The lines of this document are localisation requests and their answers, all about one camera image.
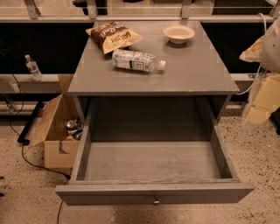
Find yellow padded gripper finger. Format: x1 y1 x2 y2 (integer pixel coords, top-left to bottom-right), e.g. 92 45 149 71
242 73 280 129

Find blue labelled plastic bottle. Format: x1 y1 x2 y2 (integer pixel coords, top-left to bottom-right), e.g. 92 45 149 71
112 49 166 73

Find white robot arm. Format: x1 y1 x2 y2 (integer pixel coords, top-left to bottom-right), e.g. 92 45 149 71
240 18 280 129

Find grey open top drawer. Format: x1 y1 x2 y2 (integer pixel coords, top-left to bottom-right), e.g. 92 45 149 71
55 122 255 206

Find clear water bottle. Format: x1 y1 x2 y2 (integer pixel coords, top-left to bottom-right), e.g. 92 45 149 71
24 54 42 81

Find white paper bowl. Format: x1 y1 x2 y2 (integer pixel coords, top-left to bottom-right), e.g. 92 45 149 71
163 24 195 45

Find brown yellow chip bag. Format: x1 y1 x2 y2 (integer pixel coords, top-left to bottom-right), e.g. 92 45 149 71
86 22 142 54

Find crushed metal cans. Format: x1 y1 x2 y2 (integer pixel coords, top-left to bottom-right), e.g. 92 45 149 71
66 119 83 141

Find open cardboard box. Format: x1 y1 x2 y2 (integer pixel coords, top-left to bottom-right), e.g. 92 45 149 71
29 74 80 168

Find black metal stand leg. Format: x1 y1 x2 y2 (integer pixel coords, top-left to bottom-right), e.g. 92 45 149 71
17 101 43 145

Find metal railing shelf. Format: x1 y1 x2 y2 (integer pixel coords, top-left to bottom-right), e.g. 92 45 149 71
0 74 73 94

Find white hanging cable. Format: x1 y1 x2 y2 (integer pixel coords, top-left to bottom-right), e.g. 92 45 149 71
235 12 269 96

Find black floor cable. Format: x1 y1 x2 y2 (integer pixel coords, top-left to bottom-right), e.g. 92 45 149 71
0 49 72 224

